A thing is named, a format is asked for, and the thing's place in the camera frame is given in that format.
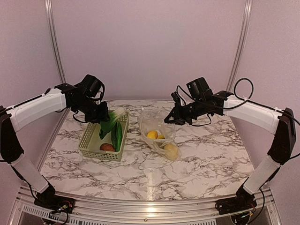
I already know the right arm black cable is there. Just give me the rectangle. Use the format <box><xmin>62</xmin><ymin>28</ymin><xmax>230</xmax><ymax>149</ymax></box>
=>
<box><xmin>175</xmin><ymin>78</ymin><xmax>300</xmax><ymax>159</ymax></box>

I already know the orange yellow mango toy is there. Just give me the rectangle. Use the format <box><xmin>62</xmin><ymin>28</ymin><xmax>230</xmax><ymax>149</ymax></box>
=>
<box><xmin>147</xmin><ymin>130</ymin><xmax>165</xmax><ymax>139</ymax></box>

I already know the bright green pepper toy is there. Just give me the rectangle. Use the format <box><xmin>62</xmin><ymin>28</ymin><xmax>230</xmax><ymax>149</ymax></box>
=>
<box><xmin>111</xmin><ymin>122</ymin><xmax>123</xmax><ymax>152</ymax></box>

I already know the clear zip top bag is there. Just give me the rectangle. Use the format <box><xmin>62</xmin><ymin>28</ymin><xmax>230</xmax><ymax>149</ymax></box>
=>
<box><xmin>138</xmin><ymin>109</ymin><xmax>180</xmax><ymax>161</ymax></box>

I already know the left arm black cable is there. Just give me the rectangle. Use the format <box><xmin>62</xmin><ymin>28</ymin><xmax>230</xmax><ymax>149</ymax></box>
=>
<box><xmin>72</xmin><ymin>110</ymin><xmax>91</xmax><ymax>124</ymax></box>

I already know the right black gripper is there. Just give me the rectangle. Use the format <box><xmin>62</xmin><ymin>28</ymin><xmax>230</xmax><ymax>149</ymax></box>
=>
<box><xmin>164</xmin><ymin>98</ymin><xmax>206</xmax><ymax>125</ymax></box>

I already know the yellow lemon toy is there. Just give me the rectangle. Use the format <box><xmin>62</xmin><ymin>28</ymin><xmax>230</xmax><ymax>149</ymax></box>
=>
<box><xmin>164</xmin><ymin>143</ymin><xmax>179</xmax><ymax>161</ymax></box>

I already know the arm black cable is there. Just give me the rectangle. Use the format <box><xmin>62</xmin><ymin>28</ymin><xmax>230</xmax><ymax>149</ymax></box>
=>
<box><xmin>175</xmin><ymin>78</ymin><xmax>300</xmax><ymax>159</ymax></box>
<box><xmin>72</xmin><ymin>110</ymin><xmax>91</xmax><ymax>124</ymax></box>

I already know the front aluminium rail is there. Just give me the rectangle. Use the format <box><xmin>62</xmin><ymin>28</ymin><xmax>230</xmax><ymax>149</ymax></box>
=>
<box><xmin>7</xmin><ymin>191</ymin><xmax>282</xmax><ymax>225</ymax></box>

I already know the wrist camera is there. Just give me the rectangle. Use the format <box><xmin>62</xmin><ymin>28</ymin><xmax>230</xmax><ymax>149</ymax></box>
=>
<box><xmin>81</xmin><ymin>75</ymin><xmax>105</xmax><ymax>100</ymax></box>
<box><xmin>186</xmin><ymin>77</ymin><xmax>213</xmax><ymax>100</ymax></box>

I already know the green lime toy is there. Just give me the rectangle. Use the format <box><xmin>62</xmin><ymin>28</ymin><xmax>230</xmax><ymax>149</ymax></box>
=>
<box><xmin>156</xmin><ymin>139</ymin><xmax>169</xmax><ymax>148</ymax></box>

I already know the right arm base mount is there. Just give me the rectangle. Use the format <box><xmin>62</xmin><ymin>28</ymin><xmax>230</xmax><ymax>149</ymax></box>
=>
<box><xmin>215</xmin><ymin>187</ymin><xmax>257</xmax><ymax>215</ymax></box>

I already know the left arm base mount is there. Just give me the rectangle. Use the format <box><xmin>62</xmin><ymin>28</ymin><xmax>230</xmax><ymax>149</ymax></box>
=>
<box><xmin>34</xmin><ymin>183</ymin><xmax>75</xmax><ymax>214</ymax></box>

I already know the left aluminium frame post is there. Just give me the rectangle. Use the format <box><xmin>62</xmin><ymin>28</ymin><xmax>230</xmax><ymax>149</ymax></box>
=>
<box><xmin>45</xmin><ymin>0</ymin><xmax>67</xmax><ymax>83</ymax></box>

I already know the aluminium frame post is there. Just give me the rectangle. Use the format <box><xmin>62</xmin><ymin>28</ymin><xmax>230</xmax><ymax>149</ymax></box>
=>
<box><xmin>45</xmin><ymin>0</ymin><xmax>67</xmax><ymax>83</ymax></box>
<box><xmin>226</xmin><ymin>0</ymin><xmax>253</xmax><ymax>91</ymax></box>

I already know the green perforated plastic basket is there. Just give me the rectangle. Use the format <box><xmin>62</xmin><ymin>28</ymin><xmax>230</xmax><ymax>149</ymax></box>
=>
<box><xmin>78</xmin><ymin>111</ymin><xmax>129</xmax><ymax>161</ymax></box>

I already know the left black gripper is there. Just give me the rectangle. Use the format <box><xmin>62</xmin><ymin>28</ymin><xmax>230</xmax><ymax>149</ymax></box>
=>
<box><xmin>74</xmin><ymin>97</ymin><xmax>110</xmax><ymax>123</ymax></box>

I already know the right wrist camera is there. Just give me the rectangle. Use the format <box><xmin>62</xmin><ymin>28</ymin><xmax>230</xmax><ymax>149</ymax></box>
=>
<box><xmin>186</xmin><ymin>77</ymin><xmax>213</xmax><ymax>100</ymax></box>

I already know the brown orange round toy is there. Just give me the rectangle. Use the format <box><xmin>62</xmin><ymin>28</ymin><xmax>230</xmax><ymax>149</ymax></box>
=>
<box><xmin>99</xmin><ymin>143</ymin><xmax>116</xmax><ymax>152</ymax></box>

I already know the right aluminium frame post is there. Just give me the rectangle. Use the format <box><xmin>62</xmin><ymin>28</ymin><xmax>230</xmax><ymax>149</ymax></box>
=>
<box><xmin>226</xmin><ymin>0</ymin><xmax>253</xmax><ymax>91</ymax></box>

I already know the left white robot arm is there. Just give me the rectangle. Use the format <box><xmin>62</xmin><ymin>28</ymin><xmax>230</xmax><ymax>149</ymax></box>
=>
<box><xmin>0</xmin><ymin>80</ymin><xmax>109</xmax><ymax>209</ymax></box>

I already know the green bok choy toy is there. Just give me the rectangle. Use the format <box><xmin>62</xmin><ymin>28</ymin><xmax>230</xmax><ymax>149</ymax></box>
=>
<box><xmin>99</xmin><ymin>107</ymin><xmax>125</xmax><ymax>140</ymax></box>

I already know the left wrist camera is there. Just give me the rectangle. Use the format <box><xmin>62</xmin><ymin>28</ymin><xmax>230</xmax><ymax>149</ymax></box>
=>
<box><xmin>81</xmin><ymin>75</ymin><xmax>105</xmax><ymax>100</ymax></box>

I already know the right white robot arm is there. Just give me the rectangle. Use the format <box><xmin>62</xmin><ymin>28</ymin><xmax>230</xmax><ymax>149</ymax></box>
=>
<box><xmin>165</xmin><ymin>91</ymin><xmax>296</xmax><ymax>210</ymax></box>

